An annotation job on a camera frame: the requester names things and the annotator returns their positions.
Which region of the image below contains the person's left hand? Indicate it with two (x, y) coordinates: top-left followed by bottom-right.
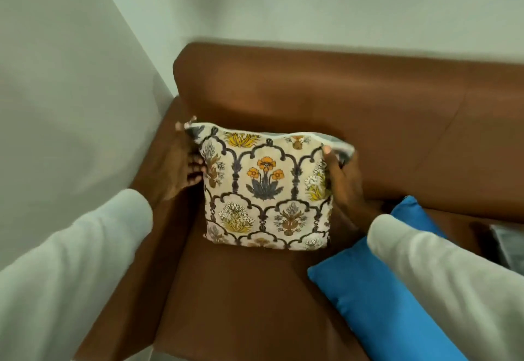
(130, 116), (208, 211)

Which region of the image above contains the person's right hand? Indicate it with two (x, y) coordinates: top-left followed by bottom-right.
(322, 145), (384, 244)

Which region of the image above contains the cream floral cushion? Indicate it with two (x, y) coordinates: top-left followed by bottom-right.
(489, 224), (524, 272)
(184, 121), (356, 251)

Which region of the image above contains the blue cushion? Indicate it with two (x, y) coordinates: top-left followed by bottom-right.
(307, 195), (469, 361)

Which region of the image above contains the brown leather sofa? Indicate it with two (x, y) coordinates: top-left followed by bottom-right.
(75, 41), (524, 361)

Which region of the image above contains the person's right forearm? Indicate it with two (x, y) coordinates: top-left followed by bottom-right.
(365, 212), (524, 361)

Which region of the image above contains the person's left forearm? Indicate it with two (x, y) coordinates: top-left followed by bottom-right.
(0, 188), (154, 361)

